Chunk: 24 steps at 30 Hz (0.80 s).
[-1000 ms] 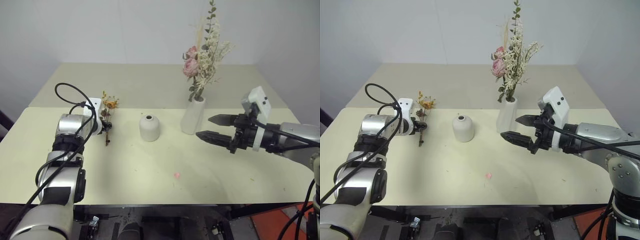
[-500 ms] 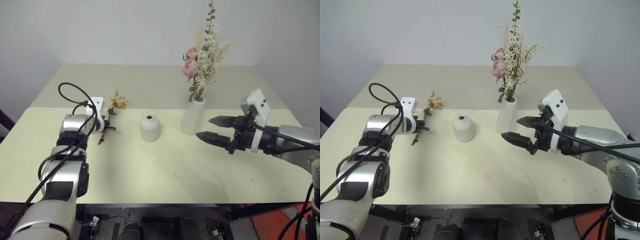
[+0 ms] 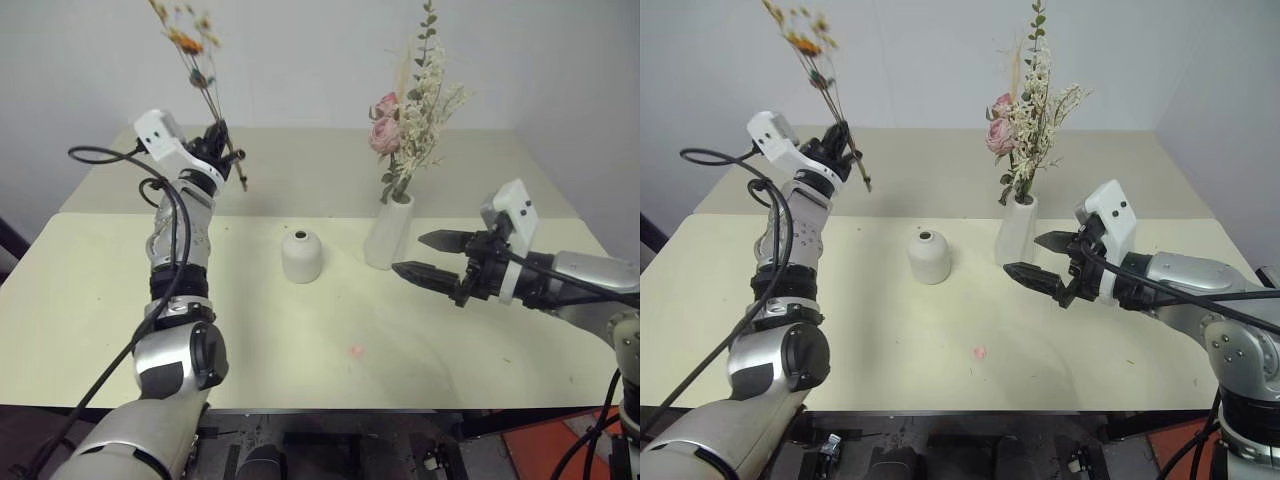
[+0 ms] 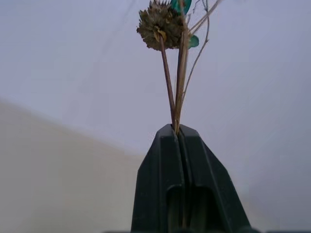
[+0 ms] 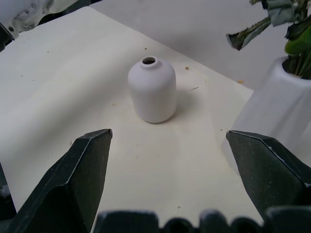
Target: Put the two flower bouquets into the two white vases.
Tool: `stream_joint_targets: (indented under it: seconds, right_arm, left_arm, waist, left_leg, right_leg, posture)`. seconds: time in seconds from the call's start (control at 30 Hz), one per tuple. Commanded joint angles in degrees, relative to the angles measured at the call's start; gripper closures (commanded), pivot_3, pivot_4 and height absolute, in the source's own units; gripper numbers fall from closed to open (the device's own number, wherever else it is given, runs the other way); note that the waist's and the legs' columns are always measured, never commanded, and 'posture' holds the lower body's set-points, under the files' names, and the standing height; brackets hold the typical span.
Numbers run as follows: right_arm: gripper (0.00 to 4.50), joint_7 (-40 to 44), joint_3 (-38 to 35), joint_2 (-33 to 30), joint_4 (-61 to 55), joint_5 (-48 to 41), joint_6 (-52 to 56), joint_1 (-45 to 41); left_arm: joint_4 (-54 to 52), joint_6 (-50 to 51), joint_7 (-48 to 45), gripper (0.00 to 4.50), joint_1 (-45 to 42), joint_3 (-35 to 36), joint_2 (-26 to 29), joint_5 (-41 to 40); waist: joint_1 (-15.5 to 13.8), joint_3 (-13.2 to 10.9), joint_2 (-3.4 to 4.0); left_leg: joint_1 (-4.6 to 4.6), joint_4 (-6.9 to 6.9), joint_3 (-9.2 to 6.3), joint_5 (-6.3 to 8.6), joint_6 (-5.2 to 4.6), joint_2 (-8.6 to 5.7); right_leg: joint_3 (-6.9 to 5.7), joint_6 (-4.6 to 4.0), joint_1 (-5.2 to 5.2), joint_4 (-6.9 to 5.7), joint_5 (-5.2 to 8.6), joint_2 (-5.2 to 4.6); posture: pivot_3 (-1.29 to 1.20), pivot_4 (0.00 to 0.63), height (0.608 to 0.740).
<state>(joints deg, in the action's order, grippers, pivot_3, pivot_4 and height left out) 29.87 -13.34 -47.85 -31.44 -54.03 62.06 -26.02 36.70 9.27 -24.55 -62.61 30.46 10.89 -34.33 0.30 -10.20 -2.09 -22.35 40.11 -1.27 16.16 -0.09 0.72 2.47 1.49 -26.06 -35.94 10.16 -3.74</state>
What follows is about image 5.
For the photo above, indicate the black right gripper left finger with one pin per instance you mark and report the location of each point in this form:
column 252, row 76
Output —
column 65, row 184

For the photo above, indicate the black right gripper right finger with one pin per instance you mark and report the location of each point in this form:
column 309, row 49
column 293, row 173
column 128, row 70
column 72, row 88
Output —
column 264, row 170

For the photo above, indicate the green-stemmed flower bouquet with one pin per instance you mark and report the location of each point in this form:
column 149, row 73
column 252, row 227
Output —
column 289, row 24

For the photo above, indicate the tall angular white vase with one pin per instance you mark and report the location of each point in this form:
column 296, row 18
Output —
column 274, row 106

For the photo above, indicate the small round white vase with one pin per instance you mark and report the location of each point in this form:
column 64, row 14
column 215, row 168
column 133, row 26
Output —
column 152, row 90

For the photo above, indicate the black robot body part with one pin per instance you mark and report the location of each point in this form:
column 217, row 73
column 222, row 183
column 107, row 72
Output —
column 5, row 37

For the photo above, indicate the silver robot body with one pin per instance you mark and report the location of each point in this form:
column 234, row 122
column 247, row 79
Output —
column 26, row 12

